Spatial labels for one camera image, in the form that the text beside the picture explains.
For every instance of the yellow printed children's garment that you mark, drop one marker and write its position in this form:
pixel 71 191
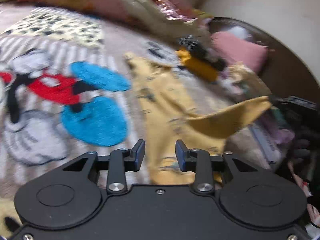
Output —
pixel 170 114

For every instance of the pink pillow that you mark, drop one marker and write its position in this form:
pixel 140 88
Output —
pixel 234 49

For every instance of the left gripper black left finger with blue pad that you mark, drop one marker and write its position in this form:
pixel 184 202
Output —
pixel 121 161

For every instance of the folded striped dark garment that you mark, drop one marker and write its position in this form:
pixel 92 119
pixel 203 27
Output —
pixel 197 50

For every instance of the pile of pastel clothes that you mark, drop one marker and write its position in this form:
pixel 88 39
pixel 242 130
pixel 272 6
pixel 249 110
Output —
pixel 243 85

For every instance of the dark wooden headboard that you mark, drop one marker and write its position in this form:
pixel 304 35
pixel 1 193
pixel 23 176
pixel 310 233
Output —
pixel 283 72

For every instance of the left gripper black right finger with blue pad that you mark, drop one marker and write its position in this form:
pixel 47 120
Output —
pixel 197 161

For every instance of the smartphone with lit screen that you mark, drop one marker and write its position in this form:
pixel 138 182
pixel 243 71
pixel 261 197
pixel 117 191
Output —
pixel 268 147

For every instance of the Mickey Mouse plush blanket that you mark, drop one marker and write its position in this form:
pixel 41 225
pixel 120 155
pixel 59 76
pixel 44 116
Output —
pixel 67 89

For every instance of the folded mustard yellow garment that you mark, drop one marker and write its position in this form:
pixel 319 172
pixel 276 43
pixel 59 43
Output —
pixel 196 66

